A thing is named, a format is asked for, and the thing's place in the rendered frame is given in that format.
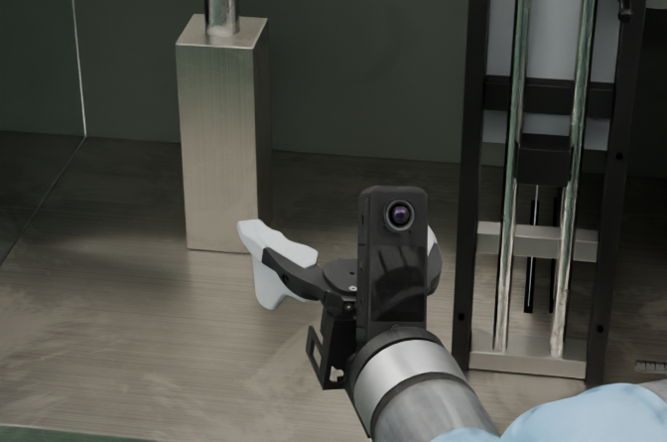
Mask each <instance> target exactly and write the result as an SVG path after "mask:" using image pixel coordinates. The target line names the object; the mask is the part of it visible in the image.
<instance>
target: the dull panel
mask: <svg viewBox="0 0 667 442"><path fill-rule="evenodd" d="M73 5H74V15H75V25H76V36H77V46H78V57H79V67H80V78H81V89H82V99H83V110H84V120H85V131H86V136H88V137H102V138H115V139H129V140H143V141H157V142H170V143H181V130H180V113H179V97H178V80H177V62H176V42H177V40H178V38H179V37H180V35H181V34H182V32H183V30H184V29H185V27H186V26H187V24H188V22H189V21H190V19H191V18H192V16H193V14H204V7H203V0H73ZM467 6H468V0H239V14H240V17H256V18H267V19H268V20H269V57H270V98H271V140H272V150H280V151H293V152H307V153H321V154H335V155H347V156H361V157H375V158H389V159H402V160H416V161H430V162H444V163H458V164H460V163H461V148H462V127H463V107H464V86H465V66H466V46H467ZM626 176H635V177H648V178H662V179H667V9H653V8H645V17H644V25H643V34H642V43H641V52H640V61H639V69H638V78H637V87H636V96H635V104H634V112H633V121H632V130H631V139H630V148H629V156H628V165H627V174H626Z"/></svg>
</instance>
